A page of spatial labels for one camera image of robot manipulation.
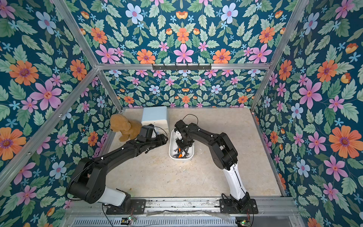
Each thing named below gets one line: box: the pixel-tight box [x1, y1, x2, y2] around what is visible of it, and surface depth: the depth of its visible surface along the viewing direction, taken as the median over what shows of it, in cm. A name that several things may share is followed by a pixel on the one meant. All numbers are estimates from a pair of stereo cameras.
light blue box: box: [141, 105, 170, 137], surface depth 97 cm
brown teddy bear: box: [109, 113, 143, 142], surface depth 92 cm
